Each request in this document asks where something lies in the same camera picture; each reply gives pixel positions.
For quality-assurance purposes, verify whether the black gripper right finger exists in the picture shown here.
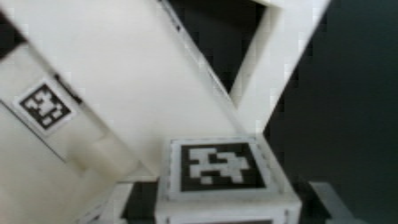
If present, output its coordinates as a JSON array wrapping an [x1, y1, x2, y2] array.
[[310, 181, 369, 224]]

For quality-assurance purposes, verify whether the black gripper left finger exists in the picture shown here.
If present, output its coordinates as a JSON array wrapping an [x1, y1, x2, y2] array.
[[77, 183, 134, 224]]

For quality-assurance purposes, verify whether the white chair leg with tag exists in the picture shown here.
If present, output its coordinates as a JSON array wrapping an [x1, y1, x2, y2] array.
[[155, 136, 303, 224]]

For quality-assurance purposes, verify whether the white chair backrest frame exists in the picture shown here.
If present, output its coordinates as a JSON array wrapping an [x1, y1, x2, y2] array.
[[0, 0, 331, 224]]

